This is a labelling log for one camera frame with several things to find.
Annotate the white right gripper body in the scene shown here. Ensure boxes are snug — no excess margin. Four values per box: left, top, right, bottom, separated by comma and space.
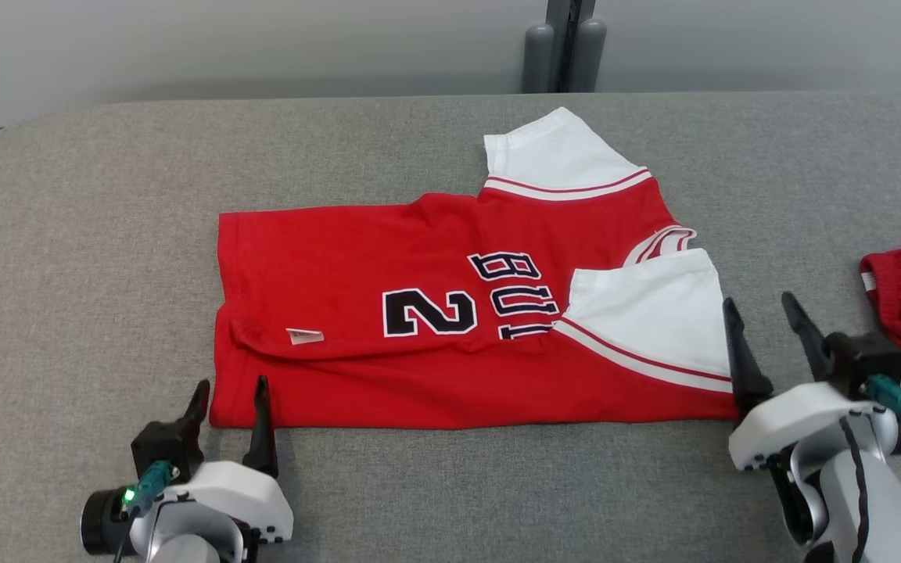
730, 382, 899, 472

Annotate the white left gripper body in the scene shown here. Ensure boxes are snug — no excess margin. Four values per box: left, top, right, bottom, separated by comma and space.
177, 461, 293, 544

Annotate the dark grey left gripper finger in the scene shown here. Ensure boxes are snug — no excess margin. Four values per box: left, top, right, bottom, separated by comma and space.
185, 380, 210, 450
243, 377, 279, 478

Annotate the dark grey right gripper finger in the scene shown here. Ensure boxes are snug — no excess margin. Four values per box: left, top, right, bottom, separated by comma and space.
723, 297, 774, 415
781, 292, 835, 382

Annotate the red white basketball jersey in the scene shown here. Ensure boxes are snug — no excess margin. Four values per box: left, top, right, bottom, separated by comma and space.
210, 107, 739, 431

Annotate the left camera cable teal plug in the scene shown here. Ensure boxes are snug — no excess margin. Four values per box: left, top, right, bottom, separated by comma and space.
113, 460, 180, 563

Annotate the thin black right gripper cable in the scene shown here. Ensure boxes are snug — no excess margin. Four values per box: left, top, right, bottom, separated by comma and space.
838, 414, 870, 563

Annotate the grey cylindrical post foot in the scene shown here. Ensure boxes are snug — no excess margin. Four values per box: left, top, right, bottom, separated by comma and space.
572, 18, 608, 93
523, 23, 555, 95

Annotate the grey metal partition post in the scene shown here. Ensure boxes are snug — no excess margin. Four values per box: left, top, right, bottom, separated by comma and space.
546, 0, 597, 93

